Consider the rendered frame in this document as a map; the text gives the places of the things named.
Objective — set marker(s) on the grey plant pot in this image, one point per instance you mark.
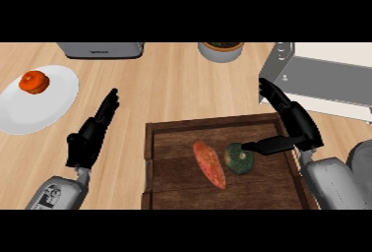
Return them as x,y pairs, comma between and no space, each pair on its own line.
221,50

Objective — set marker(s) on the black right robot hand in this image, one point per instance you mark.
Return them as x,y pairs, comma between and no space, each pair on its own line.
296,121

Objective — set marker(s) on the orange tomato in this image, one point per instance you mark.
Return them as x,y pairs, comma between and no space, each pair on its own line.
35,82

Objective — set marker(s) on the grey toaster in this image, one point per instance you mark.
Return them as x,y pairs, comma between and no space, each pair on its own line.
103,50

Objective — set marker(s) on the dark green squash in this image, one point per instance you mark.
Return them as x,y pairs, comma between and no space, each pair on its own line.
238,159

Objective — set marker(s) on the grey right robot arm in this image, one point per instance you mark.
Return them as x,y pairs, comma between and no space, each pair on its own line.
331,183

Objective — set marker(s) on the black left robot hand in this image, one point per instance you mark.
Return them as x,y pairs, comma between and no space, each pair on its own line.
86,144

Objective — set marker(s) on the grey tiered shelf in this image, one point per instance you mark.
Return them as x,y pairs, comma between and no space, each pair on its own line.
320,82

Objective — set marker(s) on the dark brown wooden tray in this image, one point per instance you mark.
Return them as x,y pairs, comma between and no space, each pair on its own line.
224,164

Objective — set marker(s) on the white oval plate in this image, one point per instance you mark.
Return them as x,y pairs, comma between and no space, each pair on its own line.
36,100

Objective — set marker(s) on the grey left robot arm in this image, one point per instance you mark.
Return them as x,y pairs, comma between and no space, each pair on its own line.
61,192

